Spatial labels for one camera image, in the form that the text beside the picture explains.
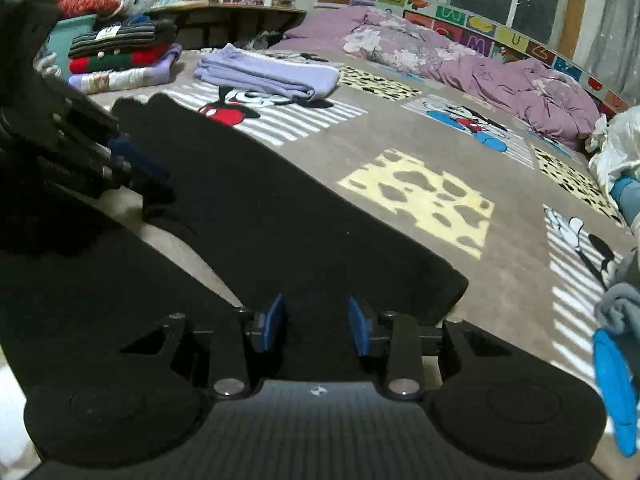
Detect folded lavender clothes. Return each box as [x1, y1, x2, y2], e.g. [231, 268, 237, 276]
[194, 43, 342, 106]

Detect folded grey cloth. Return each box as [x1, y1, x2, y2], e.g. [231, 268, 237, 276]
[594, 247, 640, 341]

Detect cartoon printed blanket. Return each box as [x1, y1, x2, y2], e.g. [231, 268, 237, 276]
[0, 45, 640, 461]

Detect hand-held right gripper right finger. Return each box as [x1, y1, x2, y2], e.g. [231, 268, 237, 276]
[346, 295, 516, 402]

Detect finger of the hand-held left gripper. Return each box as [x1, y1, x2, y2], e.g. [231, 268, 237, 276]
[127, 179, 177, 207]
[102, 132, 171, 187]

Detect stack of folded clothes left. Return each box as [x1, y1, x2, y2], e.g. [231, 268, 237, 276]
[67, 44, 183, 95]

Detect dark wooden shelf desk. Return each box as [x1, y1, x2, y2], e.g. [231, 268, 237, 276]
[145, 2, 307, 51]

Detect dark striped folded sweater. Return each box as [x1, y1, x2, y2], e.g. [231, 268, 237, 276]
[68, 19, 178, 58]

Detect sheer grey curtain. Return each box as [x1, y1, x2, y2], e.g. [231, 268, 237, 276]
[570, 0, 640, 106]

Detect blue grey cloth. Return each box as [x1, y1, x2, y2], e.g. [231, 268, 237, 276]
[610, 175, 640, 233]

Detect black pants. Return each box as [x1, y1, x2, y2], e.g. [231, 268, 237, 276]
[0, 92, 470, 391]

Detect purple floral duvet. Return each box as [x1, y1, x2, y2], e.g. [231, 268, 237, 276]
[270, 6, 608, 153]

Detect colourful alphabet foam mat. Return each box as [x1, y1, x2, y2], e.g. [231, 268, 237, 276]
[350, 0, 631, 111]

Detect teal storage box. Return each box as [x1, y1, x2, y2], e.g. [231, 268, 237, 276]
[37, 14, 98, 83]

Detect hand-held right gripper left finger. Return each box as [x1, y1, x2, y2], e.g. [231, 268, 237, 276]
[117, 292, 288, 402]

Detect white crumpled bedding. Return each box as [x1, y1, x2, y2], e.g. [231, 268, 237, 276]
[585, 105, 640, 201]

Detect red green folded sweater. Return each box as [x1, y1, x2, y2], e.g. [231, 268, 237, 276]
[69, 45, 173, 75]

